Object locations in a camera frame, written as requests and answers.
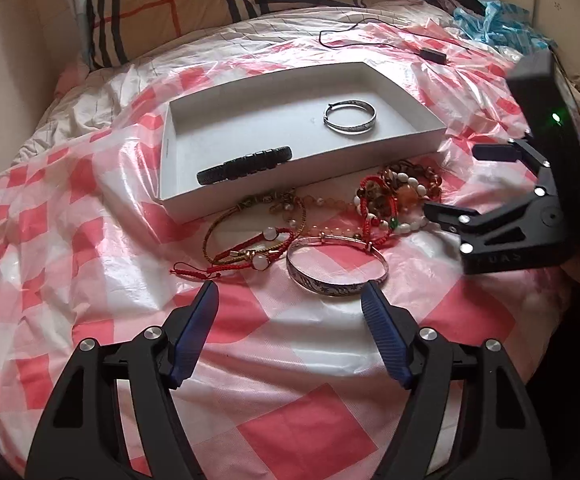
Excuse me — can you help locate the thin silver bangle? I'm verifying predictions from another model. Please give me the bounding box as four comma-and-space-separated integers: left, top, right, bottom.
324, 101, 377, 135

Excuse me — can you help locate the red cord bracelet white bead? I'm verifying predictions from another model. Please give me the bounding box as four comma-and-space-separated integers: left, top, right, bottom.
170, 250, 291, 278
210, 227, 295, 261

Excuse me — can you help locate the pink bead bracelet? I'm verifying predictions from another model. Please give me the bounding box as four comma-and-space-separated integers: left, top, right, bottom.
297, 194, 371, 241

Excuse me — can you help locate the white shallow cardboard box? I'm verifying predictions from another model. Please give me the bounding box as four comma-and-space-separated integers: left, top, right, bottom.
157, 61, 448, 221

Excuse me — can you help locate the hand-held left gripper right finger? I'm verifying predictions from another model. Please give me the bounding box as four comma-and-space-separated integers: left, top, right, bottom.
361, 281, 555, 480

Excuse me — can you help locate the red white checked plastic sheet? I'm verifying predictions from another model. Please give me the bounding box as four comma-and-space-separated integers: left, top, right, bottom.
0, 2, 580, 480

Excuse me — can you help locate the wide engraved silver bangle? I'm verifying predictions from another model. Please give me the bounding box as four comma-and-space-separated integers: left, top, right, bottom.
286, 235, 388, 298

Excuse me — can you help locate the red woven bracelet green bead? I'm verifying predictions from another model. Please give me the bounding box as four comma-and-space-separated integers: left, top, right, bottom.
355, 175, 401, 251

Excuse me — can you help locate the amber bead bracelet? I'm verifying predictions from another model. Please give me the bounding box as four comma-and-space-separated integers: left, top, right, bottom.
377, 159, 444, 206

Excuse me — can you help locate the blue plastic bag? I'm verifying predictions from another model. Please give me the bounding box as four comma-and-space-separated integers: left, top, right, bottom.
452, 0, 550, 56

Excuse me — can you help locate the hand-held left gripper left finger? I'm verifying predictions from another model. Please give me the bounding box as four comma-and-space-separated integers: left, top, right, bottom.
26, 281, 219, 480

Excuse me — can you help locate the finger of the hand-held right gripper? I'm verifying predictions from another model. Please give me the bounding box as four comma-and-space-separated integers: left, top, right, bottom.
472, 132, 550, 173
424, 170, 563, 256

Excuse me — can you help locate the gold cord charm bracelet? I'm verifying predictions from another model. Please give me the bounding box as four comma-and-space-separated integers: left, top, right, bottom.
205, 189, 308, 266

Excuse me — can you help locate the plaid tan pillow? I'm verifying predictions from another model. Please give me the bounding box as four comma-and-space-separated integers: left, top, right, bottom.
86, 0, 371, 68

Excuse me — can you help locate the black cable with inline box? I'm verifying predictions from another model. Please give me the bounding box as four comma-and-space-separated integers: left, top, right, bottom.
319, 12, 475, 66

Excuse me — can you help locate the black braided leather bracelet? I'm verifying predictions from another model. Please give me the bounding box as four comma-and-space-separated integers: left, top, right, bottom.
196, 146, 293, 186

